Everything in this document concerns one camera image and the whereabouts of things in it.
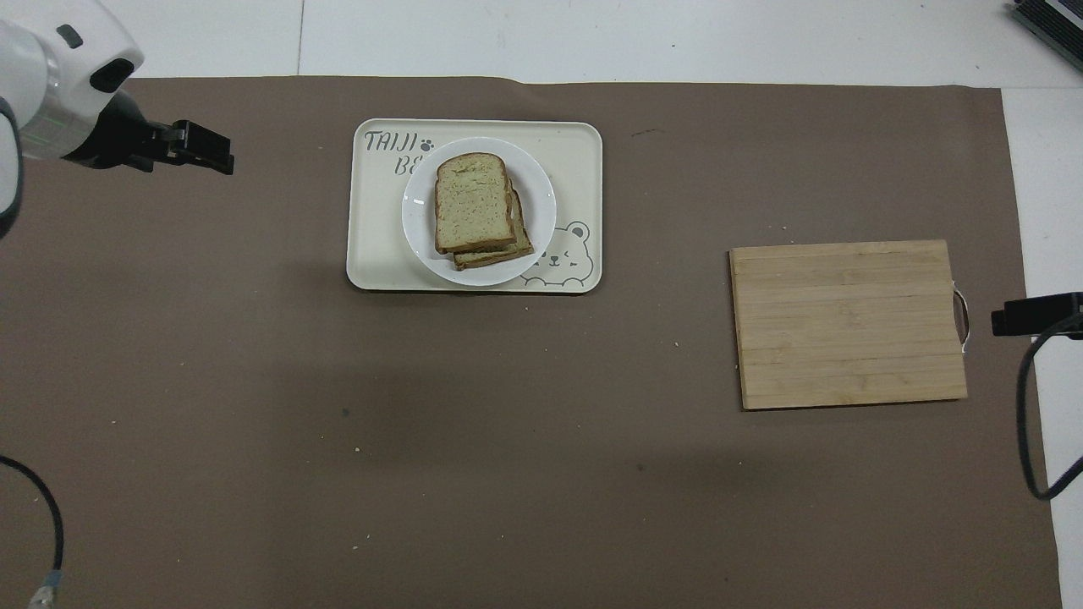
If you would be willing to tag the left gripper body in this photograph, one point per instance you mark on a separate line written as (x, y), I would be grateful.
(114, 139)

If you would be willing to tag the white round plate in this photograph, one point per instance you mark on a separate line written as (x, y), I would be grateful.
(537, 199)

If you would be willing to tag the cream tray with bear print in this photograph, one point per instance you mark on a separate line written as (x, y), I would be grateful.
(372, 245)

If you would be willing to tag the brown bread slice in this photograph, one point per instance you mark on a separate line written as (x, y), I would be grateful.
(499, 255)
(472, 203)

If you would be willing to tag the wooden cutting board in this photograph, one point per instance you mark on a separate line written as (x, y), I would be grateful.
(846, 326)

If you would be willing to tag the black stand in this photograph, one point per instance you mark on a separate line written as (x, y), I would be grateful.
(1053, 19)

